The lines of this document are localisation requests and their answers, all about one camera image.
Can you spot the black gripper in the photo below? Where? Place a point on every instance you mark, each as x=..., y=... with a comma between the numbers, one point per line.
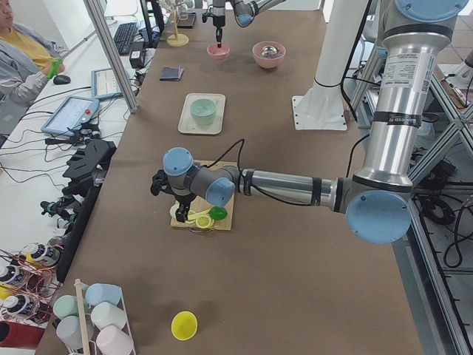
x=183, y=203
x=219, y=20

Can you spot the small pink bowl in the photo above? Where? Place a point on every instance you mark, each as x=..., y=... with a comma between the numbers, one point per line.
x=218, y=52

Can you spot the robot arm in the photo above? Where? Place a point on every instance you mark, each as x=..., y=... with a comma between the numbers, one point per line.
x=375, y=198
x=244, y=13

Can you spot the large pink ice bowl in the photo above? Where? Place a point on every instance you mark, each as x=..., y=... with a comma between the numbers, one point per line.
x=267, y=63

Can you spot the green bowl stack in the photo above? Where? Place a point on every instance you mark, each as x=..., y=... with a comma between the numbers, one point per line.
x=203, y=111

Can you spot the yellow plastic knife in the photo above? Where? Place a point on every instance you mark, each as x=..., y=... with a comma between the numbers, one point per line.
x=192, y=215

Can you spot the wooden cutting board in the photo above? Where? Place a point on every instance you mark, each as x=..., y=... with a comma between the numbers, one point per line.
x=200, y=204

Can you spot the lemon slice near lime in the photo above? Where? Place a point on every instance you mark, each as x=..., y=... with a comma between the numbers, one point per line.
x=204, y=221

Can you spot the green lime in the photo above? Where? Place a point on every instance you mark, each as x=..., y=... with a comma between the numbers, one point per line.
x=218, y=213

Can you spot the wooden mug tree stand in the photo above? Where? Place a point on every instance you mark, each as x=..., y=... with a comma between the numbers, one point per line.
x=176, y=39

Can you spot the metal ice scoop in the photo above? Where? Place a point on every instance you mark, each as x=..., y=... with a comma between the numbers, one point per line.
x=270, y=52

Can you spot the folded grey cloth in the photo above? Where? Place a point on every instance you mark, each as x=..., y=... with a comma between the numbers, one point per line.
x=171, y=73

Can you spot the white serving tray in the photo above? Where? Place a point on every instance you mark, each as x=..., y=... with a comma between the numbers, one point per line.
x=187, y=124

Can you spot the black keyboard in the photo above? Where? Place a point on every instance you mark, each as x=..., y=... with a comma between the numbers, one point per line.
x=124, y=37

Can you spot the yellow plastic cup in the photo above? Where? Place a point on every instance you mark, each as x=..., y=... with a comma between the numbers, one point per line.
x=184, y=325

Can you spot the blue cup on rack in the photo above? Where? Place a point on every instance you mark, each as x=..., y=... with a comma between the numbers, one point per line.
x=102, y=292

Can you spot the teach pendant tablet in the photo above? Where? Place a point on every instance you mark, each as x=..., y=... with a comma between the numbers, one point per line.
x=104, y=84
x=71, y=115

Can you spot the white cup on rack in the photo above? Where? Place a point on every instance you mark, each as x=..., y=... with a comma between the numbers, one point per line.
x=105, y=314

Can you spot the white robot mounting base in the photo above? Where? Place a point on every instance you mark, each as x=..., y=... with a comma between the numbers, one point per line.
x=322, y=107

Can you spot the wooden cup rack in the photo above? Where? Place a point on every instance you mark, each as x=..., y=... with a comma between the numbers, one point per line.
x=89, y=331

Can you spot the pink cup on rack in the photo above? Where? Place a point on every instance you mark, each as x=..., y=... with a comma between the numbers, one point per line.
x=112, y=340

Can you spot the green cup on rack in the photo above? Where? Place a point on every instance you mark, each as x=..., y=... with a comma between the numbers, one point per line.
x=65, y=306

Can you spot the grey cup on rack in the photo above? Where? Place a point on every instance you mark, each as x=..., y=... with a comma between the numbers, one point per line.
x=69, y=332

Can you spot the black computer mouse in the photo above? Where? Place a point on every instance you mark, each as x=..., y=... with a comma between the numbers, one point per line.
x=61, y=80

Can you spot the seated person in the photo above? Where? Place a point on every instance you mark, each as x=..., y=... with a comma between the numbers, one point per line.
x=26, y=59

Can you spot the aluminium frame post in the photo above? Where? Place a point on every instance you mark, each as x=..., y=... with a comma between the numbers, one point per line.
x=94, y=10

